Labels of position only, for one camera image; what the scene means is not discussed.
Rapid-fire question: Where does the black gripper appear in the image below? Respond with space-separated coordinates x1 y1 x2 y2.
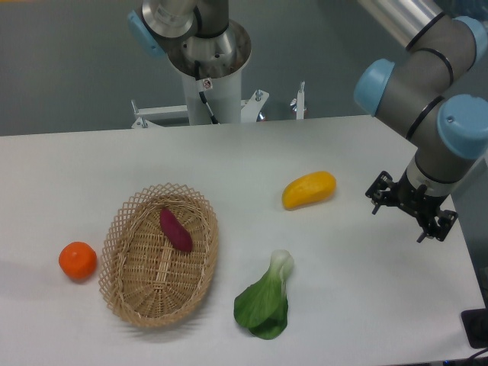
365 171 458 243

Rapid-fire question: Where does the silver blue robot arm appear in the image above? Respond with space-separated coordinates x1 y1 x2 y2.
127 1 487 240

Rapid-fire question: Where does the yellow mango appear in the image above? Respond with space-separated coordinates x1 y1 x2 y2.
281 171 336 210

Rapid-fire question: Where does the black device at edge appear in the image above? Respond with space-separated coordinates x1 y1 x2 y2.
461 308 487 349

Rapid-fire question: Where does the green bok choy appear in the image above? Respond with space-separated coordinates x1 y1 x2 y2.
233 249 294 340

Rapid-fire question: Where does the purple sweet potato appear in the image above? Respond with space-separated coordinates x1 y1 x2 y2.
159 208 193 252

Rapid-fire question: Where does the woven wicker basket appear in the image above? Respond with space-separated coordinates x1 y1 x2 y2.
98 183 219 327

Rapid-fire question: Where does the orange tangerine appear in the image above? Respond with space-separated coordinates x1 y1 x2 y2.
58 242 98 282

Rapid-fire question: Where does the white clamp post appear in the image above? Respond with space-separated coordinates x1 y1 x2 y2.
290 81 307 120

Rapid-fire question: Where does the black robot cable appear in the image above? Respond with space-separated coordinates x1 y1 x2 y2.
193 59 221 126

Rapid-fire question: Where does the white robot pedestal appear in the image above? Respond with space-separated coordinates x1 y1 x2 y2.
131 71 270 129

